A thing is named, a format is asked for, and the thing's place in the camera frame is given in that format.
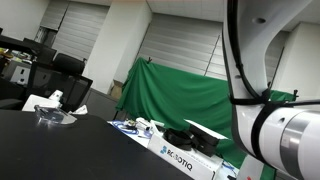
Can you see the white Robotiq cardboard box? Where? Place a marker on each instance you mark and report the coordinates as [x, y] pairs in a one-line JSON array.
[[183, 160]]

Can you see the white plastic device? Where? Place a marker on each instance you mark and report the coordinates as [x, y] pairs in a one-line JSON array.
[[143, 123]]

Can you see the white flat sheet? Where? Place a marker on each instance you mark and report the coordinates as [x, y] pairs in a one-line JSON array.
[[206, 129]]

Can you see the black foam block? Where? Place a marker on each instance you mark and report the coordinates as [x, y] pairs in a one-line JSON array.
[[206, 141]]

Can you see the crumpled white paper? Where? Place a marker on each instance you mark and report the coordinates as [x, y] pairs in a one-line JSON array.
[[80, 110]]

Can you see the green cloth backdrop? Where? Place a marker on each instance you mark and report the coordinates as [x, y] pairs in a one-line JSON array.
[[173, 93]]

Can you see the dark desk monitor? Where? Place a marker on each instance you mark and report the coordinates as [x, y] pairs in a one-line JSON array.
[[41, 53]]

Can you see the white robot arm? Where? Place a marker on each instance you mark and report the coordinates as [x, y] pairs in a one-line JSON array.
[[256, 50]]

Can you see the brown cardboard box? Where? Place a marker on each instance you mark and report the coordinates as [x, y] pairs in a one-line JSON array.
[[116, 90]]

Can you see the black office chair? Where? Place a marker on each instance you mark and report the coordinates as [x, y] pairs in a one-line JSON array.
[[66, 65]]

